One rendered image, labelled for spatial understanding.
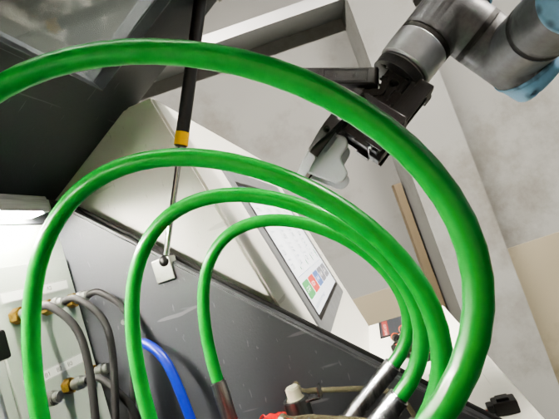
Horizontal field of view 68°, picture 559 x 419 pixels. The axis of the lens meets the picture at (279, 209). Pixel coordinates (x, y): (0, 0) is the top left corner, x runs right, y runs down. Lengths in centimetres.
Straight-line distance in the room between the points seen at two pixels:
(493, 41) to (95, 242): 58
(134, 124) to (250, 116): 171
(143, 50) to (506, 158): 235
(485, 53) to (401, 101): 12
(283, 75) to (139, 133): 46
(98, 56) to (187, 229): 39
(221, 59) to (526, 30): 39
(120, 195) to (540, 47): 57
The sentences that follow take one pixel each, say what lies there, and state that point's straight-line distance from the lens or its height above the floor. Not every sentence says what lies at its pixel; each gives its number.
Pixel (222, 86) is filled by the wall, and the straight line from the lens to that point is 242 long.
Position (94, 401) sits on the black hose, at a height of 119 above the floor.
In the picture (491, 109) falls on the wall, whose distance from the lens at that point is 255.
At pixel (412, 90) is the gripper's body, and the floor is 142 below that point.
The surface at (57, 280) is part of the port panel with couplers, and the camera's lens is 64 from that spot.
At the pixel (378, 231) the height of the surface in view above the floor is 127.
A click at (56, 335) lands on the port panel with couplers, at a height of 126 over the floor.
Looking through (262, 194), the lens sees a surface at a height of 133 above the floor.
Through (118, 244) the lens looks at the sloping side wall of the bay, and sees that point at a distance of 62.
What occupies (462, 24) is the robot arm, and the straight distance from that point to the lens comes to 62.
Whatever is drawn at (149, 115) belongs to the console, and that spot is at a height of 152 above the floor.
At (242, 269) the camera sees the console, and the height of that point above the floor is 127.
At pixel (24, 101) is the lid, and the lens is 57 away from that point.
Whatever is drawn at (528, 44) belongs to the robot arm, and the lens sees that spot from 56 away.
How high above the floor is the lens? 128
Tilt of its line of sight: 5 degrees up
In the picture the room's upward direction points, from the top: 18 degrees counter-clockwise
